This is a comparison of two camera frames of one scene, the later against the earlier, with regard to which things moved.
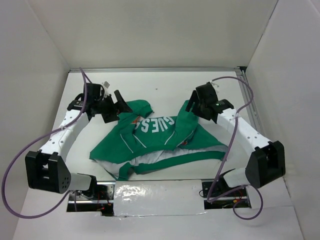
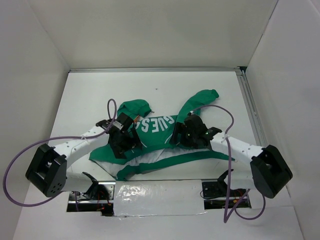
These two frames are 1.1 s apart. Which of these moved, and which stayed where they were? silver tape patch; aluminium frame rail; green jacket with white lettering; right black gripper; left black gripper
Moved: left black gripper; right black gripper
Stayed: silver tape patch; aluminium frame rail; green jacket with white lettering
